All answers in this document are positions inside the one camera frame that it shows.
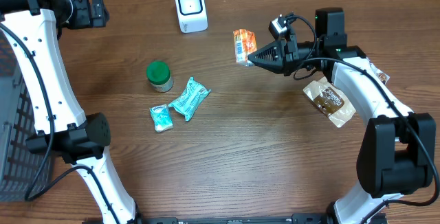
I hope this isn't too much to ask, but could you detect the small orange snack packet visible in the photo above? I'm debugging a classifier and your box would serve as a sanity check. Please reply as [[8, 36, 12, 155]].
[[233, 29, 257, 67]]

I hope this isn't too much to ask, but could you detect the beige plastic pouch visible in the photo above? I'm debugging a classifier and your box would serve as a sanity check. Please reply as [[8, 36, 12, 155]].
[[303, 57, 395, 128]]

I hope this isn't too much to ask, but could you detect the green lid clear jar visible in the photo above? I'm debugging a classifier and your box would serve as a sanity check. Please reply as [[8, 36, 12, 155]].
[[146, 60, 174, 93]]

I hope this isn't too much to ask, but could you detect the teal snack packet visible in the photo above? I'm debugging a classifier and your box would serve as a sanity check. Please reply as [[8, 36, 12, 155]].
[[169, 76, 211, 122]]

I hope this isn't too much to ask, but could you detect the small teal tissue pack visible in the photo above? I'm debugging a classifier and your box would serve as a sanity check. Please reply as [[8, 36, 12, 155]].
[[150, 104, 173, 133]]

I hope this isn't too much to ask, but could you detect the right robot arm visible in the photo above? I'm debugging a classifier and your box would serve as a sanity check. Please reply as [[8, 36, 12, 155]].
[[248, 8, 439, 223]]

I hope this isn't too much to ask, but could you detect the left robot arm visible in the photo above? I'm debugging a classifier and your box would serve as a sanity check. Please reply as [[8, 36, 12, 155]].
[[1, 0, 142, 223]]

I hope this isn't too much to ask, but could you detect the white barcode scanner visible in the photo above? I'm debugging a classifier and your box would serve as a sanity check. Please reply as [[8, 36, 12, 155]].
[[175, 0, 208, 34]]

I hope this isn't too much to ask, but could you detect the grey plastic mesh basket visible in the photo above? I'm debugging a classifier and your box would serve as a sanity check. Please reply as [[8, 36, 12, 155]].
[[1, 34, 43, 202]]

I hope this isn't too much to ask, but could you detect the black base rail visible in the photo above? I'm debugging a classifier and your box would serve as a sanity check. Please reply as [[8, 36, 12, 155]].
[[141, 214, 331, 224]]

